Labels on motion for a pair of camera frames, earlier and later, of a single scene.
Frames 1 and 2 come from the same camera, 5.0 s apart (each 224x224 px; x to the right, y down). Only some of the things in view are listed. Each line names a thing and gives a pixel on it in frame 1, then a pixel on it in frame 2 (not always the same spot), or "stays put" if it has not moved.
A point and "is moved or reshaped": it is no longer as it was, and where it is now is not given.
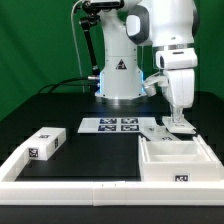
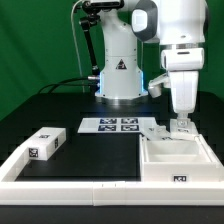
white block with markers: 44,142 stays put
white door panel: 183,127 is moved or reshaped
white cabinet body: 191,160 stays put
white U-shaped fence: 101,193 stays put
